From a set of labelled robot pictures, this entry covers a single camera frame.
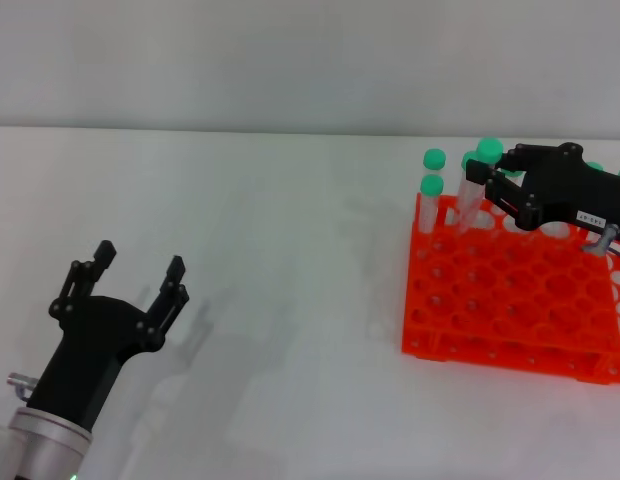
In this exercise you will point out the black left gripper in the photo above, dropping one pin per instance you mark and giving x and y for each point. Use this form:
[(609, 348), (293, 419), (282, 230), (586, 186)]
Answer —
[(95, 340)]

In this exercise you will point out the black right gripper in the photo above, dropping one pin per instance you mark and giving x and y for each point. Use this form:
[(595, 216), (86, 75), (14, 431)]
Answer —
[(575, 190)]

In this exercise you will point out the orange plastic test tube rack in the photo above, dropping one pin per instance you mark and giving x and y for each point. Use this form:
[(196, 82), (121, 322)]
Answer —
[(490, 360)]

